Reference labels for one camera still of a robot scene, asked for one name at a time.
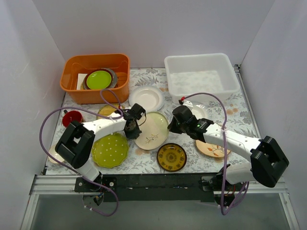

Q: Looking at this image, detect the cream plate with twig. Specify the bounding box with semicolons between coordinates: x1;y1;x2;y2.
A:
135;112;169;150

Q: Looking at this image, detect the yellow black patterned plate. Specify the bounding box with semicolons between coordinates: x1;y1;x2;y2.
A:
156;143;187;173

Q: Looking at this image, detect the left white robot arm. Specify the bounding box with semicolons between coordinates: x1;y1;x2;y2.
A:
55;103;146;192

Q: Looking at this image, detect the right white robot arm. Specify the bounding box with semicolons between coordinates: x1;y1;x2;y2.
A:
168;105;289;191

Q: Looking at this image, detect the stack of dark plates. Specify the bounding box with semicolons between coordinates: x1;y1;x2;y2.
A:
83;68;118;90

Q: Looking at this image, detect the white plastic bin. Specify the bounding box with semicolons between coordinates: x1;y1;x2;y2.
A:
164;53;240;103

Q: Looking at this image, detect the white card in bin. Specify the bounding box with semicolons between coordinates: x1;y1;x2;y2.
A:
76;73;87;90

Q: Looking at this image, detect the orange plastic bin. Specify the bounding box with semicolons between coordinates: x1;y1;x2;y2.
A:
59;54;130;104

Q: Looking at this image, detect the white deep plate right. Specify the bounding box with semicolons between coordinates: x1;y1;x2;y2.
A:
191;101;210;119

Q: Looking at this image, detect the white deep plate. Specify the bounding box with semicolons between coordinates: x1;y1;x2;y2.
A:
191;101;210;119
129;85;165;113

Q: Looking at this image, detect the white deep plate left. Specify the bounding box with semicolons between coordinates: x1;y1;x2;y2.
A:
129;85;165;113

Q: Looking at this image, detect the green dotted scalloped plate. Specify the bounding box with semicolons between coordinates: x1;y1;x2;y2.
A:
91;133;129;169

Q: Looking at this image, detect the round bamboo mat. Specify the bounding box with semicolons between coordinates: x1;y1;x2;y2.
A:
98;103;123;116

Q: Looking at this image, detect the floral table cloth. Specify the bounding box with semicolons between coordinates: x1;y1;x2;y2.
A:
44;68;259;175

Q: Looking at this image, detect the cream plate with bird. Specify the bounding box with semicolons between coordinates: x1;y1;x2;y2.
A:
195;140;224;158

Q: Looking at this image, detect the lime green round plate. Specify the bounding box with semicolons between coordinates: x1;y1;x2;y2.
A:
85;70;112;90

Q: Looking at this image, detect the black mug red inside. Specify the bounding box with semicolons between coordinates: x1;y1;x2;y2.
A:
62;110;84;127

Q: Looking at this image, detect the small cream dish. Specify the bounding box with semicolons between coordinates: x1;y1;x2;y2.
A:
48;144;65;164

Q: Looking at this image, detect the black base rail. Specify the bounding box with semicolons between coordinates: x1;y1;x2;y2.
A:
74;172;222;202

